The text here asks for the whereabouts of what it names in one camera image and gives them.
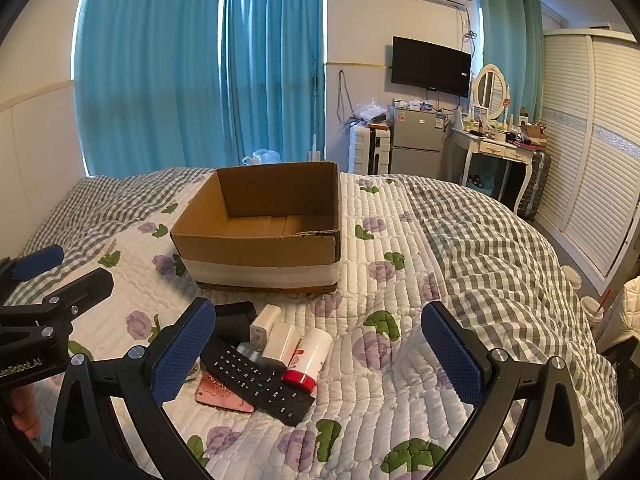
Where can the black rectangular case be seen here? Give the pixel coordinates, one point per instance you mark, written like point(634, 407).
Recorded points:
point(232, 317)

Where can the white plastic cup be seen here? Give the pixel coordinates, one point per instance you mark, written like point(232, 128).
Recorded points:
point(571, 277)

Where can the oval white mirror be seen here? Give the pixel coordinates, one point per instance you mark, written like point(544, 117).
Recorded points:
point(489, 91)

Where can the white ribbed suitcase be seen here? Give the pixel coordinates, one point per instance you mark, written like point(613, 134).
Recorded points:
point(367, 150)

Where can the white charger adapter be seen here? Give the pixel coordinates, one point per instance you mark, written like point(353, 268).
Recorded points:
point(265, 320)

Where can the pink patterned card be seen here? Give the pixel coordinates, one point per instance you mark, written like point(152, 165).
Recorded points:
point(220, 395)

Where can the clear plastic bag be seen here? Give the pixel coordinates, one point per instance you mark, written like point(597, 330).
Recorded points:
point(370, 112)

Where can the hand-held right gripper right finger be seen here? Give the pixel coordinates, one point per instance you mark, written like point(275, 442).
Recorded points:
point(452, 360)

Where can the grey suitcase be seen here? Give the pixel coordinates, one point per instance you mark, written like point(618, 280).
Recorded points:
point(534, 185)

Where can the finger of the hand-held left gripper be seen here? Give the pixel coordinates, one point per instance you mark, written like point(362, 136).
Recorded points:
point(37, 261)
point(82, 287)

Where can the silver small fridge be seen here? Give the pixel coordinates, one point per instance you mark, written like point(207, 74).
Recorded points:
point(415, 140)

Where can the white dressing table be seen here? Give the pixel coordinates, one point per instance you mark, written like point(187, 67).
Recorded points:
point(492, 147)

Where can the white bottle with red cap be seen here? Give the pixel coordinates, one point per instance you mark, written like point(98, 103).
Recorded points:
point(312, 355)

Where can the black wall television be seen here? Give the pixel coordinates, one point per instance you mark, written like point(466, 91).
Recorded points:
point(430, 67)

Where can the person's left hand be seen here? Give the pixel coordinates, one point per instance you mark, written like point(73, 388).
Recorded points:
point(25, 410)

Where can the narrow teal curtain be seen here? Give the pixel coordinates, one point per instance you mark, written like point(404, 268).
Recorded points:
point(507, 40)

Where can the black remote control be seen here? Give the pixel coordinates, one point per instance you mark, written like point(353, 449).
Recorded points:
point(260, 385)

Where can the plastic cup with red straw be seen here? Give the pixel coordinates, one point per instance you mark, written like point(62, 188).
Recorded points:
point(596, 312)

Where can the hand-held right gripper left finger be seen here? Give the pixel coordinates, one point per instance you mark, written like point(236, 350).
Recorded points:
point(182, 355)

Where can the wide blue curtain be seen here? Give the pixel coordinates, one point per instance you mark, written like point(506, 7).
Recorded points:
point(150, 70)
point(272, 60)

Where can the white plastic bag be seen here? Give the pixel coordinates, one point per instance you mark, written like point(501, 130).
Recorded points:
point(262, 157)

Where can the white slatted wardrobe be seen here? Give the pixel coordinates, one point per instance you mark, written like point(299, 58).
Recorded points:
point(595, 150)

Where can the white quilted cloth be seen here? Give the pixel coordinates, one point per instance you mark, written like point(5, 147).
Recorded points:
point(625, 310)

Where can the white cylindrical container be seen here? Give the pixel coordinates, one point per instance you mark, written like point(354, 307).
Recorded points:
point(280, 342)

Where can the small brown cardboard box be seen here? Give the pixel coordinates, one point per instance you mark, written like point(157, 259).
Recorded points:
point(534, 132)

